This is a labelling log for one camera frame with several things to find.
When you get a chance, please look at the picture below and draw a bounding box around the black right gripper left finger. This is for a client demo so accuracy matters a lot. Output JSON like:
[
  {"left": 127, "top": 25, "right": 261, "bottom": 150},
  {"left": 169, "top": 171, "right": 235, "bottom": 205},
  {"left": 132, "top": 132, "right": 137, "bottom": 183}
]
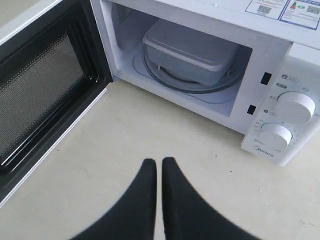
[{"left": 73, "top": 158, "right": 157, "bottom": 240}]

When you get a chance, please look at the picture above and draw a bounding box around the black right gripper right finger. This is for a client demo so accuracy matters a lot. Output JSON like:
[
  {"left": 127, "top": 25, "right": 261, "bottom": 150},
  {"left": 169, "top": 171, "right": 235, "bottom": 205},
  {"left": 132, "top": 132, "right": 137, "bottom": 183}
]
[{"left": 161, "top": 157, "right": 258, "bottom": 240}]

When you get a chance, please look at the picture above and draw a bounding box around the white lidded plastic container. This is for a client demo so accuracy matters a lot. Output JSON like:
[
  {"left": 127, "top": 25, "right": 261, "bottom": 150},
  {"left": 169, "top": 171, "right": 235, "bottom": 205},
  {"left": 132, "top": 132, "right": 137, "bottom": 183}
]
[{"left": 142, "top": 19, "right": 240, "bottom": 86}]

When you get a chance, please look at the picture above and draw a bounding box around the white microwave door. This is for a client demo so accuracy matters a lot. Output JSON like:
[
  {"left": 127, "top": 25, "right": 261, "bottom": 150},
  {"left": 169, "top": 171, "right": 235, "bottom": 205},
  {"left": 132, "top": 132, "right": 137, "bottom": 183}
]
[{"left": 0, "top": 0, "right": 113, "bottom": 204}]

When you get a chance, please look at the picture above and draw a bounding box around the white microwave oven body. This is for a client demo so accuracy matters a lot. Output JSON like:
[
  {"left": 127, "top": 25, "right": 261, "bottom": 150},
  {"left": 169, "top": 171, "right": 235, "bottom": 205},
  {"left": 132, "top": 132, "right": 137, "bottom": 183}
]
[{"left": 91, "top": 0, "right": 320, "bottom": 166}]

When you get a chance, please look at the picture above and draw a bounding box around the glass turntable plate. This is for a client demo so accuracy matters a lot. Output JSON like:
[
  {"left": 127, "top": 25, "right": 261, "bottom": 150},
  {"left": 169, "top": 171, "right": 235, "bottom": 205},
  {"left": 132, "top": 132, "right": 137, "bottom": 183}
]
[{"left": 142, "top": 46, "right": 252, "bottom": 95}]

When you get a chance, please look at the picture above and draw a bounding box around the upper white control knob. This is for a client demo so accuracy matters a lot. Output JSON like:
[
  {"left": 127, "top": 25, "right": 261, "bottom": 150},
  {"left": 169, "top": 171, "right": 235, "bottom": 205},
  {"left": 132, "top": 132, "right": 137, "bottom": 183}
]
[{"left": 274, "top": 91, "right": 316, "bottom": 125}]

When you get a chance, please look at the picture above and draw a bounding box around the white control knob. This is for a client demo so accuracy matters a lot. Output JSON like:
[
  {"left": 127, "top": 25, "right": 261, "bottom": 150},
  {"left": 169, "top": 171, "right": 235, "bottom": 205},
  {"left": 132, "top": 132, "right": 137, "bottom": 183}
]
[
  {"left": 258, "top": 123, "right": 293, "bottom": 151},
  {"left": 274, "top": 91, "right": 316, "bottom": 125}
]

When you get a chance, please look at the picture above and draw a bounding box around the white and blue label sticker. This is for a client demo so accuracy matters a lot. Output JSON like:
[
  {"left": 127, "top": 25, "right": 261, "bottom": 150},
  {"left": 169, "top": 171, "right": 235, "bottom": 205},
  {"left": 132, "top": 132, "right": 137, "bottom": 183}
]
[{"left": 245, "top": 0, "right": 320, "bottom": 31}]

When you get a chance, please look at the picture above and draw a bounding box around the lower white control knob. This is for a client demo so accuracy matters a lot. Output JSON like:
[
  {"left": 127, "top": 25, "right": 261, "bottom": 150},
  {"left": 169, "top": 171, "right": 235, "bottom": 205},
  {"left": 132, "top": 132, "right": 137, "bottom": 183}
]
[{"left": 258, "top": 123, "right": 293, "bottom": 151}]

